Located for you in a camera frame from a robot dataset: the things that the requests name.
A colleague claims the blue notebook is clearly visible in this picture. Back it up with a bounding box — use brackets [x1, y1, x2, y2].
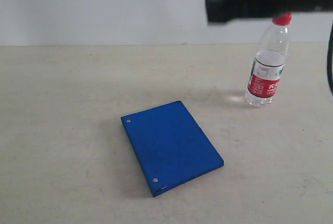
[121, 101, 224, 197]

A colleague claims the clear water bottle red label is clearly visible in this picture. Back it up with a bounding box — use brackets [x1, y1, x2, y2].
[245, 13, 292, 107]

